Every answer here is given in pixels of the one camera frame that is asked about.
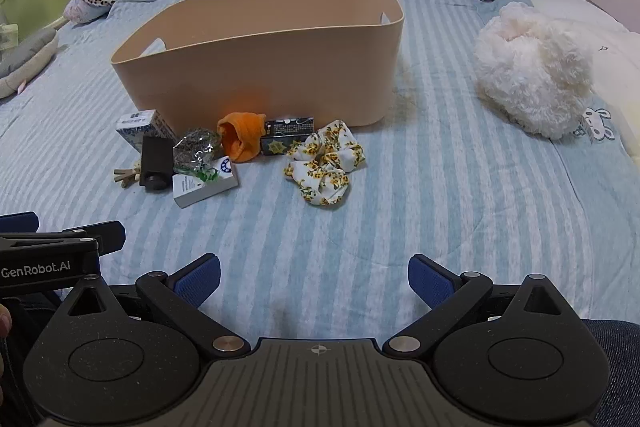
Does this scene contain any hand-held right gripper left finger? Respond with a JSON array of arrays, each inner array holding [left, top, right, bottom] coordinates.
[[60, 254, 251, 360]]

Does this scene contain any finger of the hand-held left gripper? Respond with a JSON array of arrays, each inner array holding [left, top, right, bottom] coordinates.
[[0, 211, 40, 234], [47, 220, 126, 256]]

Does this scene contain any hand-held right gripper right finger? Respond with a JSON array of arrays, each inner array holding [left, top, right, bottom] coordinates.
[[382, 254, 581, 354]]

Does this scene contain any person's left hand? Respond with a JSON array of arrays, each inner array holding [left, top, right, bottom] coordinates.
[[0, 303, 14, 404]]

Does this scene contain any blue striped bed sheet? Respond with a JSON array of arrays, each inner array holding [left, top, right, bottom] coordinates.
[[0, 0, 640, 344]]

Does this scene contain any black rectangular box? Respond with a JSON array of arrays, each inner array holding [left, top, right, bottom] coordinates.
[[140, 135, 176, 193]]

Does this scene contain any white box with blue print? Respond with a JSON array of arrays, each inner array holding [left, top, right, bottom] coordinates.
[[171, 155, 239, 209]]

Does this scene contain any blue patterned box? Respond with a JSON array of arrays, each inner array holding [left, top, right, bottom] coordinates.
[[116, 109, 179, 153]]

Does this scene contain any silver foil packet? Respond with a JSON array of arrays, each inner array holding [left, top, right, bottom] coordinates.
[[172, 127, 224, 173]]

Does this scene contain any orange knitted cloth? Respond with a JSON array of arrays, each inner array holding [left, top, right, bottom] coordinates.
[[216, 111, 268, 164]]

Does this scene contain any floral fabric scrunchie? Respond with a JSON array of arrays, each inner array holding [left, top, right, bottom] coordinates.
[[283, 119, 366, 207]]

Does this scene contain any grey cushion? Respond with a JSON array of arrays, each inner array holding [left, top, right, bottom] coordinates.
[[0, 27, 60, 98]]

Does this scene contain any dark box with yellow star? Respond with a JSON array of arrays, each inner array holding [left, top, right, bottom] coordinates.
[[260, 116, 316, 157]]

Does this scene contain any person's right leg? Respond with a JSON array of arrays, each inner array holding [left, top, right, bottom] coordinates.
[[582, 318, 640, 427]]

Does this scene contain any beige storage basket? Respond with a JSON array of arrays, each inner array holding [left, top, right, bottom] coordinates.
[[110, 0, 406, 130]]

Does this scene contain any pink patterned cloth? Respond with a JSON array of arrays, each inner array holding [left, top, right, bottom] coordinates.
[[63, 0, 109, 24]]

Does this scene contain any rabbit print cloth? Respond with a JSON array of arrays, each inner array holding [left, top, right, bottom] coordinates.
[[579, 106, 629, 146]]

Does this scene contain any white plush toy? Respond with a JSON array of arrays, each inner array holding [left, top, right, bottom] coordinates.
[[472, 2, 596, 140]]

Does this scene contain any cream pillow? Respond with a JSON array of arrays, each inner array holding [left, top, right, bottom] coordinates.
[[587, 24, 640, 158]]

